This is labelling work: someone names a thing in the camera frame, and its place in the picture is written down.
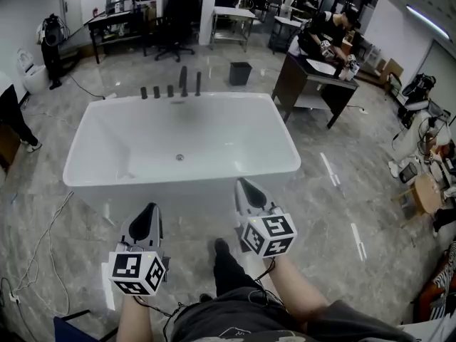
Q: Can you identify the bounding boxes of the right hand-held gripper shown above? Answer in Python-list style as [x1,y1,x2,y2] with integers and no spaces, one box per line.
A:
[234,177,299,259]

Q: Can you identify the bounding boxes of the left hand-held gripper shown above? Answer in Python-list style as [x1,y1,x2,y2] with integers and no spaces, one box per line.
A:
[108,202,170,297]

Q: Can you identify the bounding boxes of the white bathtub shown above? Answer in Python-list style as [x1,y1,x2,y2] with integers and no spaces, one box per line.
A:
[62,91,302,224]

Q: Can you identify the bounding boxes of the person's right forearm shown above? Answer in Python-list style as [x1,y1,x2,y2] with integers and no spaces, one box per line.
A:
[265,256,331,329]

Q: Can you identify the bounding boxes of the person's left forearm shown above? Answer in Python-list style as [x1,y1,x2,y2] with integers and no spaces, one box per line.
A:
[115,294,172,342]

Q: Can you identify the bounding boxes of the black bathtub faucet spout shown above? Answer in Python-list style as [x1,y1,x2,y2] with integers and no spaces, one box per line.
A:
[179,65,190,98]

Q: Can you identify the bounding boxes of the person's black shoe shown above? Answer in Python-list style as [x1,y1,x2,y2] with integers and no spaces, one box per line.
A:
[214,237,232,259]

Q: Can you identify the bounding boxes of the person's black trouser leg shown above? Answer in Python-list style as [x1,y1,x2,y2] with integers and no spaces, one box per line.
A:
[212,247,286,301]

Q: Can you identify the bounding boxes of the person's dark grey top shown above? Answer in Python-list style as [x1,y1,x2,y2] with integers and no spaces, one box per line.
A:
[170,286,420,342]

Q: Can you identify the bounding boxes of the blue chair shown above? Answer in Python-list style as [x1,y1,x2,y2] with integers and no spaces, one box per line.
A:
[52,308,119,342]

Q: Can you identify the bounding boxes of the black sink cabinet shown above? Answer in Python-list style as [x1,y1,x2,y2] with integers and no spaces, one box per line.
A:
[271,53,361,130]

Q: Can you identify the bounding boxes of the black trash bin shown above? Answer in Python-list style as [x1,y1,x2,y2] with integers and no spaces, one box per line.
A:
[229,61,254,86]

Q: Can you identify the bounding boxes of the black mesh basket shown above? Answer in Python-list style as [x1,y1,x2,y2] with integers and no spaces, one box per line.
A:
[398,163,418,185]

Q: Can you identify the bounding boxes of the white container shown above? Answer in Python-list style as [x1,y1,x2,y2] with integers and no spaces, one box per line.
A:
[339,64,360,82]

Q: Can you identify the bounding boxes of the round wooden stool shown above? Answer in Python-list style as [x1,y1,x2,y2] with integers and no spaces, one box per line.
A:
[390,174,445,224]

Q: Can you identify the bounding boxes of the white toilet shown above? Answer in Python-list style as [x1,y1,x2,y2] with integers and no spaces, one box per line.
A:
[16,48,50,95]

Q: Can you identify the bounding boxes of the cardboard box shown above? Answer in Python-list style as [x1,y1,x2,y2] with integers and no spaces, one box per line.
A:
[376,58,405,85]

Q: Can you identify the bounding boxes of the black office chair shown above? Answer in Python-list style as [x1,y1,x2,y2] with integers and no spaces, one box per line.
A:
[153,0,201,63]

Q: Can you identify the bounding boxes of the zebra striped cloth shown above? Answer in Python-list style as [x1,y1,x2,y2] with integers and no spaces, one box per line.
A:
[419,241,456,326]

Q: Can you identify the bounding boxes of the black wooden table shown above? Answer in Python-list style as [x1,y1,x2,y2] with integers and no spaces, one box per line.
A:
[87,11,144,65]

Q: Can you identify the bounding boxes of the long ceiling light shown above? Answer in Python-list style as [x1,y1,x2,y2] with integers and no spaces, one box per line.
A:
[405,4,450,39]

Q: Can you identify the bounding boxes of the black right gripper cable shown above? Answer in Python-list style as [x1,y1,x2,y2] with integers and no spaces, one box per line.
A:
[253,256,286,302]

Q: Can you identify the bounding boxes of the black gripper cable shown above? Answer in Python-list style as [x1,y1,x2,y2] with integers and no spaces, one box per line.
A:
[253,256,286,302]
[134,295,188,338]

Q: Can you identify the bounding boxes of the white floor cable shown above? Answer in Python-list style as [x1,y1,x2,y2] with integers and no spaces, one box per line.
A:
[0,190,76,317]

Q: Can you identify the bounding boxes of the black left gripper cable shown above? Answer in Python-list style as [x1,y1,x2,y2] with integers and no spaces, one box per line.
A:
[134,295,188,338]

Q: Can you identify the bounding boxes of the black floor cable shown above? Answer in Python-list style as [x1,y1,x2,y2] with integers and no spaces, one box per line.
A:
[66,72,118,100]

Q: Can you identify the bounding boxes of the steel frame table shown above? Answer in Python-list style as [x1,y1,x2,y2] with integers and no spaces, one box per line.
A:
[209,6,260,53]

